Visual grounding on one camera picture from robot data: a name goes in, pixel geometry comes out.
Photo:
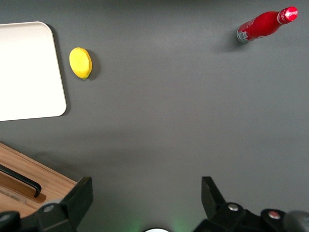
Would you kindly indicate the beige rectangular tray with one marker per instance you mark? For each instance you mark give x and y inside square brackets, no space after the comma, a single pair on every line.
[29,72]

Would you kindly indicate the yellow lemon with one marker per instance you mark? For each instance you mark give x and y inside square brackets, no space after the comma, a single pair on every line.
[80,62]

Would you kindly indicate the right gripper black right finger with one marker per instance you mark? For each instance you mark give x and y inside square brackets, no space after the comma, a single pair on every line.
[217,212]

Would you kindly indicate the red soda bottle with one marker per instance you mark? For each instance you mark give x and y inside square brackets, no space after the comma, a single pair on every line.
[260,24]

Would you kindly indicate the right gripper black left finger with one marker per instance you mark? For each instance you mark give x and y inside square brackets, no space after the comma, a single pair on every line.
[72,205]

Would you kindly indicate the wooden drawer cabinet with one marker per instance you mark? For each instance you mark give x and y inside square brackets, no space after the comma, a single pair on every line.
[60,180]

